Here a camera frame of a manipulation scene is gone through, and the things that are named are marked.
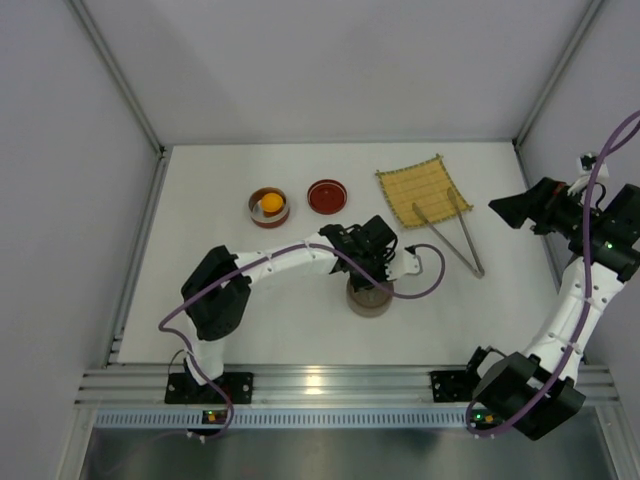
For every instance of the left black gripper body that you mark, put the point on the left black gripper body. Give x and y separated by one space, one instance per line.
364 279

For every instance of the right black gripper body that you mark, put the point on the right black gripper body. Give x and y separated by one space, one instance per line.
536 210

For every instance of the beige round lid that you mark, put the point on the beige round lid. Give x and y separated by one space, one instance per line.
368 293

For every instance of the beige-based steel container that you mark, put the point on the beige-based steel container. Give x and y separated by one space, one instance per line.
369 308

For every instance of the red round lid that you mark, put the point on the red round lid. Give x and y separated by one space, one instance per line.
327 196

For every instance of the orange yellow food ball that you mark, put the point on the orange yellow food ball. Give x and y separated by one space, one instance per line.
272 203

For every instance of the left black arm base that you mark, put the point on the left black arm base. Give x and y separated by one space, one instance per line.
183 389

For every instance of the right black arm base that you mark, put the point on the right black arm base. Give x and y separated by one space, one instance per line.
452 386

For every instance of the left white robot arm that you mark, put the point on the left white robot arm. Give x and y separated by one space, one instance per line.
218 290

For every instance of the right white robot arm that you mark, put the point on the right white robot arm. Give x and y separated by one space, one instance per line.
535 391

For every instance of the bamboo mat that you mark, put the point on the bamboo mat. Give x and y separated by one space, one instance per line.
428 185

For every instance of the red-based steel container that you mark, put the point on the red-based steel container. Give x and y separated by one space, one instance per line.
259 218

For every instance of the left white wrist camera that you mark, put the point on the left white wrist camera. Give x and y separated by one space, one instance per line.
404 264

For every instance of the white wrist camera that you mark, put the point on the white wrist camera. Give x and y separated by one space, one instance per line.
404 264
585 166

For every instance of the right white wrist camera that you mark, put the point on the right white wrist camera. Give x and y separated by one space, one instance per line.
585 166

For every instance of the aluminium front rail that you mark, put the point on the aluminium front rail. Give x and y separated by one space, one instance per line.
274 386

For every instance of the slotted grey cable duct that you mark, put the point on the slotted grey cable duct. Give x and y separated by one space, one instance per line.
294 418

